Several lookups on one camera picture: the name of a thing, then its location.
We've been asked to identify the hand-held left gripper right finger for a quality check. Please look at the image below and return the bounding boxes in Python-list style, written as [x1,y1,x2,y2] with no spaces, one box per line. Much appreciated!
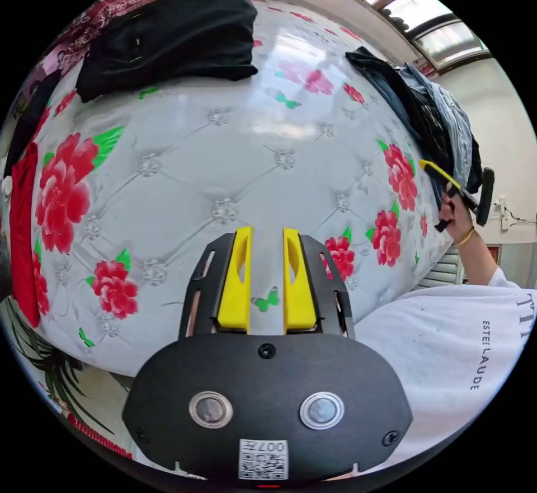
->
[282,227,318,335]

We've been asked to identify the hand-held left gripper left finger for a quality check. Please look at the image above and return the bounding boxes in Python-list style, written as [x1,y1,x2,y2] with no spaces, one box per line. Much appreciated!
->
[216,226,253,332]

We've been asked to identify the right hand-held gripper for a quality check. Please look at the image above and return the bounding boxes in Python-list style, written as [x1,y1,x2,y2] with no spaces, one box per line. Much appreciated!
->
[418,159,480,233]

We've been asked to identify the person's right forearm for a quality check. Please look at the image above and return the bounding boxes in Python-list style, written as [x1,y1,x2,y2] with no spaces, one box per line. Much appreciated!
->
[454,227,505,288]

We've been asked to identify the person's right hand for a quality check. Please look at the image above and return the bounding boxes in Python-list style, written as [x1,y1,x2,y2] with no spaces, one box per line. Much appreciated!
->
[438,197,477,246]

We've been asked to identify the pile of clothes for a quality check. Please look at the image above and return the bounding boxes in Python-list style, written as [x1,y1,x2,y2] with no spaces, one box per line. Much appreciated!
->
[345,46,483,198]

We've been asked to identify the bed with white floral quilt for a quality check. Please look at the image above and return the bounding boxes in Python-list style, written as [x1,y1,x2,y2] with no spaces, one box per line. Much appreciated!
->
[8,0,456,378]

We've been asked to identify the person's body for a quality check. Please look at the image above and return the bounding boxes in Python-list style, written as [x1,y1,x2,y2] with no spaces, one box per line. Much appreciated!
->
[354,265,537,475]

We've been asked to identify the window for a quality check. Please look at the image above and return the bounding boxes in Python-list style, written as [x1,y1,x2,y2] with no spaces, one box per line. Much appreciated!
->
[312,0,492,76]

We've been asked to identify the red garment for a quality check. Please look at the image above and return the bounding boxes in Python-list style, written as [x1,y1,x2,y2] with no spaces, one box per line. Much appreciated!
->
[9,142,41,329]

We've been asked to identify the black garment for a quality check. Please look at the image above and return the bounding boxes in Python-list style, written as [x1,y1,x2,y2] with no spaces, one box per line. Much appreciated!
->
[76,0,259,104]

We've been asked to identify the maroon patterned blanket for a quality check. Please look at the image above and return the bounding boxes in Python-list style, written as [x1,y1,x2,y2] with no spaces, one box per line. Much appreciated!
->
[46,0,184,78]

